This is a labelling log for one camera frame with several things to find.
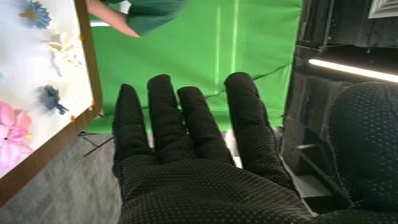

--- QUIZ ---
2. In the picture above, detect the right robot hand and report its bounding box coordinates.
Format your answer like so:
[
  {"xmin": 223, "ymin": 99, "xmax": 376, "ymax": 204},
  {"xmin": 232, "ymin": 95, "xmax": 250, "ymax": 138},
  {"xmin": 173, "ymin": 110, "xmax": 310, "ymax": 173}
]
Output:
[{"xmin": 111, "ymin": 71, "xmax": 398, "ymax": 224}]

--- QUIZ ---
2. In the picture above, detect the person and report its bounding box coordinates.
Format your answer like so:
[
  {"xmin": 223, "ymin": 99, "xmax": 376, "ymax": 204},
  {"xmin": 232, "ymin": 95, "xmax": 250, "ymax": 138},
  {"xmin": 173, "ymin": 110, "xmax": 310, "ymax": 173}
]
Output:
[{"xmin": 86, "ymin": 0, "xmax": 189, "ymax": 38}]

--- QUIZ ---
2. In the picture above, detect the pink flower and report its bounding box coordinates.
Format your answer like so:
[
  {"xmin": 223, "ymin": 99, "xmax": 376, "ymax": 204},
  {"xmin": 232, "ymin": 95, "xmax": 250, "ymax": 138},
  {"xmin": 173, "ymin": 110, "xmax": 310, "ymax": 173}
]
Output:
[{"xmin": 0, "ymin": 99, "xmax": 36, "ymax": 172}]

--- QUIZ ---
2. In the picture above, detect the dark blue flower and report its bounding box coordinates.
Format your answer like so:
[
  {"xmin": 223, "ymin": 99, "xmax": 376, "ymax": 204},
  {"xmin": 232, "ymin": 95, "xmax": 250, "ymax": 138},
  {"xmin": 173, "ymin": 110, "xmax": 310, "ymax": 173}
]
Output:
[{"xmin": 40, "ymin": 84, "xmax": 72, "ymax": 116}]

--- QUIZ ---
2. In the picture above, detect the white sheet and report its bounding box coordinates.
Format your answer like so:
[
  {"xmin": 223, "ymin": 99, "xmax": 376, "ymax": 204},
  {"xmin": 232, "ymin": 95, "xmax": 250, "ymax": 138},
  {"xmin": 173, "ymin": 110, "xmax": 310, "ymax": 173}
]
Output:
[{"xmin": 0, "ymin": 0, "xmax": 97, "ymax": 178}]

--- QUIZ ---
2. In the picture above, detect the white flower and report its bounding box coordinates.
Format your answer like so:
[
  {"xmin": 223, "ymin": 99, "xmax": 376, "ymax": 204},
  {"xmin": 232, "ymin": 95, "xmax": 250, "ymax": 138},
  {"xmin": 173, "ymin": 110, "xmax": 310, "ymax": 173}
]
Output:
[{"xmin": 47, "ymin": 31, "xmax": 86, "ymax": 78}]

